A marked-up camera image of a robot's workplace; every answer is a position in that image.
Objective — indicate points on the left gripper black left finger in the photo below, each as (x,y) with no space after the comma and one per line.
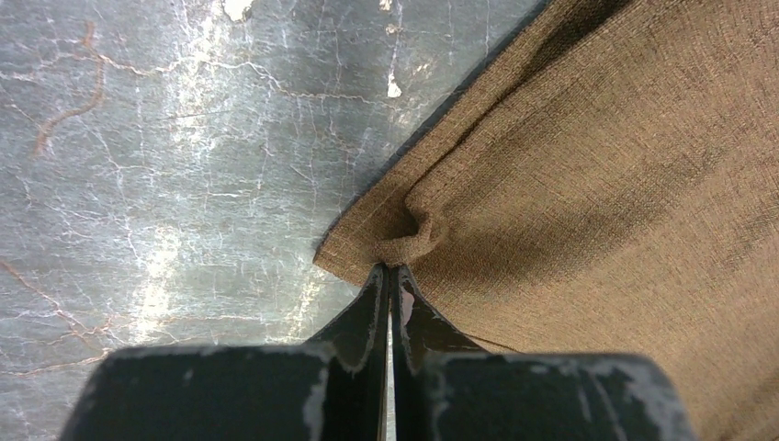
(330,387)

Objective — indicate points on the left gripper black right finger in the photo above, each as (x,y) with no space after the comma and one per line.
(449,388)

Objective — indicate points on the brown cloth napkin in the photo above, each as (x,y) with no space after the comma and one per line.
(608,184)

